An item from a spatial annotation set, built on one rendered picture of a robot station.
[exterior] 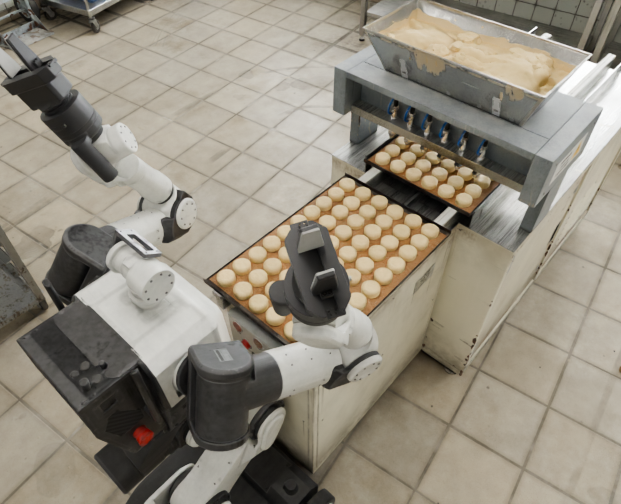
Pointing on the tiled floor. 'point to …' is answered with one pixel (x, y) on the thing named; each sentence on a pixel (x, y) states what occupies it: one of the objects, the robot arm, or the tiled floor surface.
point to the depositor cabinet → (509, 228)
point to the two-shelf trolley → (77, 9)
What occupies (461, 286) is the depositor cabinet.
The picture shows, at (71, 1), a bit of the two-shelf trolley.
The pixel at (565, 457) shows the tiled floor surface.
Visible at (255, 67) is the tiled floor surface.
